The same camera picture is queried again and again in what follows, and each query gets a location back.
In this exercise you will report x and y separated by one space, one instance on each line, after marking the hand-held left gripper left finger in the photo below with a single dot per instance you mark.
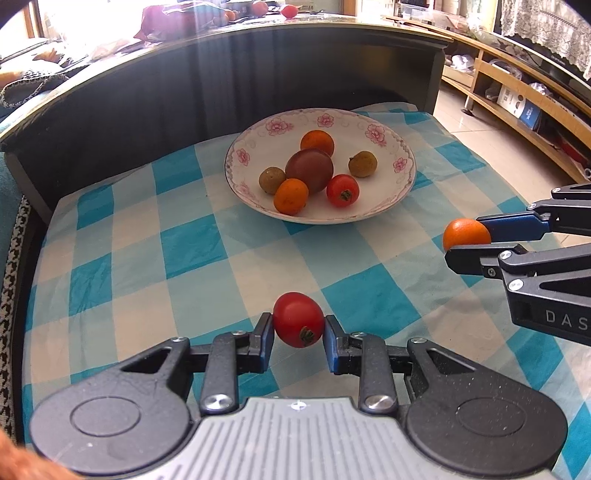
268 346

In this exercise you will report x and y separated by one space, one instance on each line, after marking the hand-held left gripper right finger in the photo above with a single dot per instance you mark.
331 346

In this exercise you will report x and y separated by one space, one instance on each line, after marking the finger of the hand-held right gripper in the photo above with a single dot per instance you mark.
512 227
461 261

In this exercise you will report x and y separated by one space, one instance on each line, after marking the small orange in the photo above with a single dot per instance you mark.
291 196
317 143
466 234

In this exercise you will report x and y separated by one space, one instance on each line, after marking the red cherry tomato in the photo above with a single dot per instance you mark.
299 325
342 190

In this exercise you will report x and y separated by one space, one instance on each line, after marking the white floral plate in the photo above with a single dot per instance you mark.
374 196

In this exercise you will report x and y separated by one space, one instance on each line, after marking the brown longan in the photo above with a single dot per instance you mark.
271 180
362 164

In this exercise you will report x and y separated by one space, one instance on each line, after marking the large dark red tomato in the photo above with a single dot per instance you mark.
309 170

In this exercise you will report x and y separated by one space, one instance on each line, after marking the person's left forearm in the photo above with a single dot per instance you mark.
27 461

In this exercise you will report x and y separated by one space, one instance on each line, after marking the blue white checked tablecloth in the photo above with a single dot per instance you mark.
184 258

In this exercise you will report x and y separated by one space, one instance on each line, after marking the blue white box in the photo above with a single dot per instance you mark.
519 104

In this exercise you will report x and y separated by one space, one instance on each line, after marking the wooden television cabinet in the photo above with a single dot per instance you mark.
485 69

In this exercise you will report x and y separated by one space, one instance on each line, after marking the black television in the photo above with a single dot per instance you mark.
535 57

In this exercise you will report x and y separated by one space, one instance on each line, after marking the white lace cloth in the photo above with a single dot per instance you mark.
545 27

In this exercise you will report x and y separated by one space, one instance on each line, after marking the red bag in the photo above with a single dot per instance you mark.
171 21

